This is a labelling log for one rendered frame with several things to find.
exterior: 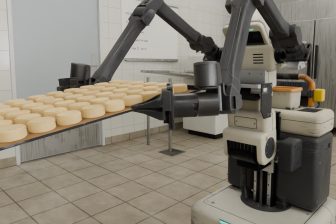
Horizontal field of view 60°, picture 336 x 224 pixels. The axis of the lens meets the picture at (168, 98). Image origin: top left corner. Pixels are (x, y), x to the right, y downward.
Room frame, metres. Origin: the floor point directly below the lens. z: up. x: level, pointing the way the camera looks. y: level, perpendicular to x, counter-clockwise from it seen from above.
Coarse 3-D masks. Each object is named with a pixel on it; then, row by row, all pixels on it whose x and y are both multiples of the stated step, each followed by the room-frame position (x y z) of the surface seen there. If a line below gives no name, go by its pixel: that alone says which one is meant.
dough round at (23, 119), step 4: (20, 116) 0.60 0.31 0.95; (24, 116) 0.59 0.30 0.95; (28, 116) 0.59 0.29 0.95; (32, 116) 0.59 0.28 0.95; (36, 116) 0.59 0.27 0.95; (40, 116) 0.60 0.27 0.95; (16, 120) 0.57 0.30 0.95; (20, 120) 0.57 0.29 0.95; (24, 120) 0.57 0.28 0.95; (28, 120) 0.57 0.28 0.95; (24, 124) 0.57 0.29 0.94
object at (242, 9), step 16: (240, 0) 0.88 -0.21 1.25; (256, 0) 0.87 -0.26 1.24; (240, 16) 0.85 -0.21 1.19; (240, 32) 0.82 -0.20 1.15; (224, 48) 0.81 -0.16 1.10; (240, 48) 0.80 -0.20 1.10; (224, 64) 0.77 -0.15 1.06; (240, 64) 0.79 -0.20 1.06; (224, 80) 0.74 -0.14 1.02; (224, 112) 0.71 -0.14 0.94
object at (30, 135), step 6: (192, 90) 0.83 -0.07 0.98; (126, 108) 0.68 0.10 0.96; (132, 108) 0.67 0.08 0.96; (108, 114) 0.63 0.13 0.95; (84, 120) 0.60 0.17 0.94; (90, 120) 0.59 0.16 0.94; (60, 126) 0.57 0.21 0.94; (66, 126) 0.56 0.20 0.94; (42, 132) 0.53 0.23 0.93; (48, 132) 0.53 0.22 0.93; (24, 138) 0.51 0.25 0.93; (0, 144) 0.48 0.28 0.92; (6, 144) 0.48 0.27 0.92
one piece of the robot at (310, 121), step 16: (304, 80) 1.68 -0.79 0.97; (320, 96) 1.60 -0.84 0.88; (288, 112) 1.53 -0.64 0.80; (304, 112) 1.49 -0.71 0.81; (320, 112) 1.48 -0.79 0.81; (288, 128) 1.52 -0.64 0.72; (304, 128) 1.47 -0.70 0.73; (320, 128) 1.43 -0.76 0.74; (304, 144) 1.46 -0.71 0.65; (320, 144) 1.43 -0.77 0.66; (304, 160) 1.46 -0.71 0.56; (320, 160) 1.44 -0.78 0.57; (240, 176) 1.65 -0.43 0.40; (256, 176) 1.59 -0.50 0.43; (272, 176) 1.54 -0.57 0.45; (288, 176) 1.52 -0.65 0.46; (304, 176) 1.46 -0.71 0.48; (320, 176) 1.45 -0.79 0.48; (256, 192) 1.60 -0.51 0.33; (272, 192) 1.54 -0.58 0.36; (288, 192) 1.51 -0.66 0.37; (304, 192) 1.46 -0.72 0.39; (320, 192) 1.46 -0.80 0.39; (304, 208) 1.48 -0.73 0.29
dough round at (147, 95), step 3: (153, 90) 0.77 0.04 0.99; (141, 93) 0.74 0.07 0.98; (144, 93) 0.74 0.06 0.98; (147, 93) 0.74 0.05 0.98; (150, 93) 0.73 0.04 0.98; (153, 93) 0.74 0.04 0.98; (156, 93) 0.74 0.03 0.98; (144, 96) 0.73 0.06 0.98; (147, 96) 0.73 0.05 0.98; (150, 96) 0.73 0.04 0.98; (144, 99) 0.73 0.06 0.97; (147, 99) 0.73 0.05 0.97
